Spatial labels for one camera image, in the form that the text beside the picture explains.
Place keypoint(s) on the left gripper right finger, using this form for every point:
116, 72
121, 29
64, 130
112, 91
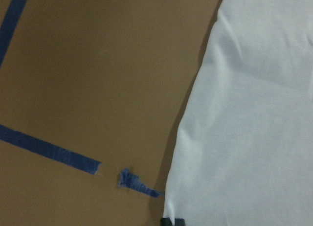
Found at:
179, 222

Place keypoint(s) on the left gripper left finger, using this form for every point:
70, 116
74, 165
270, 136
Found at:
165, 222

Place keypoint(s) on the light blue t-shirt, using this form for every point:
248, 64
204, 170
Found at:
244, 148

